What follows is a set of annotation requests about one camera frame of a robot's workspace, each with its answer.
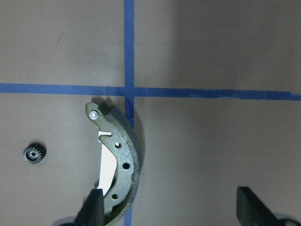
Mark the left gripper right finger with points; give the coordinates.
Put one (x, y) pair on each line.
(251, 211)

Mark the green brake shoe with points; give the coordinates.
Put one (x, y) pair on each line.
(120, 163)

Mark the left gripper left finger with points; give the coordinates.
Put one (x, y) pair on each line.
(92, 211)

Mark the black bearing gear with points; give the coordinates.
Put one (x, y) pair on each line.
(34, 153)

